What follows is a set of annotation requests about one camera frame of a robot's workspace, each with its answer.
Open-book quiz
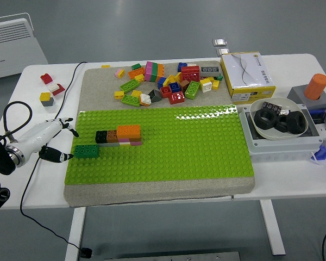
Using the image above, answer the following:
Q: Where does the lime green brick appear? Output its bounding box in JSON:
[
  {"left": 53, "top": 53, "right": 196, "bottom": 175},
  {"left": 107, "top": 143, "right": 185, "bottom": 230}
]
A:
[
  {"left": 184, "top": 80, "right": 201, "bottom": 101},
  {"left": 121, "top": 94, "right": 141, "bottom": 107},
  {"left": 120, "top": 78, "right": 141, "bottom": 92}
]

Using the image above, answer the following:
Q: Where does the green studded baseplate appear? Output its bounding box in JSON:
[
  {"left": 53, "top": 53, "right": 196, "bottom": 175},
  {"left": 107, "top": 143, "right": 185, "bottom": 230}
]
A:
[{"left": 64, "top": 104, "right": 255, "bottom": 185}]

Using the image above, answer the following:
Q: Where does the white yellow cardboard box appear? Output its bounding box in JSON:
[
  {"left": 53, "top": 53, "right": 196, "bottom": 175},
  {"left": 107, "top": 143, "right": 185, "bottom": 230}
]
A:
[{"left": 220, "top": 51, "right": 277, "bottom": 105}]

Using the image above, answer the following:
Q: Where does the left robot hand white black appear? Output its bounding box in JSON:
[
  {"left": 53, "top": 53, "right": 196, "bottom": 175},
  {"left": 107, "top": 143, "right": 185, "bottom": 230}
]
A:
[{"left": 16, "top": 117, "right": 79, "bottom": 164}]

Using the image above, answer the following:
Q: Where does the white orange brick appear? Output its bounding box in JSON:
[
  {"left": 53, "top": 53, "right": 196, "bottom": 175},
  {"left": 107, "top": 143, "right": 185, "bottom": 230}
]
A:
[{"left": 139, "top": 93, "right": 152, "bottom": 107}]

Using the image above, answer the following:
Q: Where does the grey junction box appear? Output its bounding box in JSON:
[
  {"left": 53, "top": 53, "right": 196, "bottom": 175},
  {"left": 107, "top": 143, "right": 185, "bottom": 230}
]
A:
[{"left": 239, "top": 104, "right": 323, "bottom": 164}]

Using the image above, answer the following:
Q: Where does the large black hex nut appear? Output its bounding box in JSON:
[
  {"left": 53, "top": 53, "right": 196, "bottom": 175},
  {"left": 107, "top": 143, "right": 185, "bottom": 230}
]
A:
[
  {"left": 285, "top": 110, "right": 308, "bottom": 135},
  {"left": 254, "top": 108, "right": 279, "bottom": 130}
]

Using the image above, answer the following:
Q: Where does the white panel heater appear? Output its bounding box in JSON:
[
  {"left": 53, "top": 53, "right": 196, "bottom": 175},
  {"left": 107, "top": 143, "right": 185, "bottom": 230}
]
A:
[{"left": 0, "top": 12, "right": 49, "bottom": 81}]

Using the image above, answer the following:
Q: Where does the dark circuit board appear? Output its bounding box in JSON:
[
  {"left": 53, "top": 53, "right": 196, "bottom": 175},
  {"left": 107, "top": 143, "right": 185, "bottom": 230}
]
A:
[{"left": 260, "top": 101, "right": 283, "bottom": 115}]

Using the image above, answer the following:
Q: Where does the orange cylinder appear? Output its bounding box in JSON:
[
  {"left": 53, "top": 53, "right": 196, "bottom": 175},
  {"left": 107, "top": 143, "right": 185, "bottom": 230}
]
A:
[{"left": 304, "top": 73, "right": 326, "bottom": 101}]

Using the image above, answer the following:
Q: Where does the white zip tie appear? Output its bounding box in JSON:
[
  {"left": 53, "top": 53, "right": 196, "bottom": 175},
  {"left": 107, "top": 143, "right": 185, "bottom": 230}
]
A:
[{"left": 310, "top": 152, "right": 324, "bottom": 167}]

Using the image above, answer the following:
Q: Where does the grey flat brick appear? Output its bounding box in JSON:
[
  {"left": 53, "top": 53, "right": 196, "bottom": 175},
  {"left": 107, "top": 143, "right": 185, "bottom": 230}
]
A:
[{"left": 97, "top": 141, "right": 122, "bottom": 148}]

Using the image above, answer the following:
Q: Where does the orange long brick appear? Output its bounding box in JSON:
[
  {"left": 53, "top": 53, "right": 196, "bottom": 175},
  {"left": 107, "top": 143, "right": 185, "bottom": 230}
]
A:
[
  {"left": 116, "top": 124, "right": 141, "bottom": 139},
  {"left": 127, "top": 67, "right": 146, "bottom": 80},
  {"left": 156, "top": 63, "right": 165, "bottom": 82}
]

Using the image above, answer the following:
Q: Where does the grey metal plate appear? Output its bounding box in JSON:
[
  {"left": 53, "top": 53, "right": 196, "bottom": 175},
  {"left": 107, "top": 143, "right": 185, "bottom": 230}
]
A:
[{"left": 104, "top": 251, "right": 241, "bottom": 261}]

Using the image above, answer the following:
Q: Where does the large red brick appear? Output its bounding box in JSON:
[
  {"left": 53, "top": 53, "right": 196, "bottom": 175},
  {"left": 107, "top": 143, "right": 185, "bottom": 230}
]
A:
[{"left": 180, "top": 65, "right": 201, "bottom": 82}]

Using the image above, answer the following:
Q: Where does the small black hex nut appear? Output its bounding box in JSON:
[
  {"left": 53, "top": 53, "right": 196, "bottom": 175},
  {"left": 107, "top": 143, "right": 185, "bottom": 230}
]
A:
[{"left": 274, "top": 115, "right": 290, "bottom": 133}]

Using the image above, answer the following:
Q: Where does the white table leg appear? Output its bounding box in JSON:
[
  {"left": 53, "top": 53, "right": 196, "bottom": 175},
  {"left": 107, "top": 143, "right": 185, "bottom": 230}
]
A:
[
  {"left": 64, "top": 208, "right": 87, "bottom": 261},
  {"left": 259, "top": 200, "right": 286, "bottom": 256}
]

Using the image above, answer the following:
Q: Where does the dark grey slope brick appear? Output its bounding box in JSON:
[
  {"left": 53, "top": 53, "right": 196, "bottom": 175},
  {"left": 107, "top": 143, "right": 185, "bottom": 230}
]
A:
[{"left": 148, "top": 89, "right": 163, "bottom": 103}]

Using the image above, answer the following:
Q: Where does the white bowl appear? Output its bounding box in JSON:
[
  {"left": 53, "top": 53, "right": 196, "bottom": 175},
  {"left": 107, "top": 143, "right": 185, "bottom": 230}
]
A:
[{"left": 249, "top": 97, "right": 310, "bottom": 141}]

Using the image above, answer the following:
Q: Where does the grey three-hole brick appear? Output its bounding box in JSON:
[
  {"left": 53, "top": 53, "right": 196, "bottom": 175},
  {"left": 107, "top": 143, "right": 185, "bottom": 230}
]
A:
[{"left": 200, "top": 66, "right": 222, "bottom": 78}]

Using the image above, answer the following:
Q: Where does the white yellow brick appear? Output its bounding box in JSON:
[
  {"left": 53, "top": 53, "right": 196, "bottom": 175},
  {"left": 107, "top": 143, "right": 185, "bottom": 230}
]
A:
[{"left": 199, "top": 78, "right": 213, "bottom": 94}]

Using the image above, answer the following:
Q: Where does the red slope brick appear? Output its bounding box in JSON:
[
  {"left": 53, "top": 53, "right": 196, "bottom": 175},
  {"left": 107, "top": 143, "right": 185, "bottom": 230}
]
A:
[{"left": 51, "top": 83, "right": 66, "bottom": 96}]

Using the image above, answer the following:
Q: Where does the black brick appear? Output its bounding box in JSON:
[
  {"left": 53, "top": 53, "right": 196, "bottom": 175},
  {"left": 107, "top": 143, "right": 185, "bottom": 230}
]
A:
[{"left": 95, "top": 130, "right": 109, "bottom": 144}]

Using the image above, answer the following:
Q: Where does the grey-brown mat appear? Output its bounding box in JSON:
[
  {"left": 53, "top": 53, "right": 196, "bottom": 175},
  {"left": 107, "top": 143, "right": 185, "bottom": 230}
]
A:
[{"left": 62, "top": 60, "right": 256, "bottom": 209}]

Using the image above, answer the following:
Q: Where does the blue block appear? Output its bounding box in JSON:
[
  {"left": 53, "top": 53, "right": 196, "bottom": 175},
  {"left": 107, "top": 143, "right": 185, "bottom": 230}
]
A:
[{"left": 309, "top": 108, "right": 326, "bottom": 125}]

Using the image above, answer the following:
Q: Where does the thin black power cord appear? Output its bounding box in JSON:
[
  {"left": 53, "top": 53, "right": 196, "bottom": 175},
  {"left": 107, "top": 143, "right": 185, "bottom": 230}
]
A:
[{"left": 20, "top": 61, "right": 87, "bottom": 252}]

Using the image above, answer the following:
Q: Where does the grey holder block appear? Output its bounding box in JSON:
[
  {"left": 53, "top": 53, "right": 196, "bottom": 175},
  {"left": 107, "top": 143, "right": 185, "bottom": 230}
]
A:
[{"left": 287, "top": 85, "right": 326, "bottom": 110}]

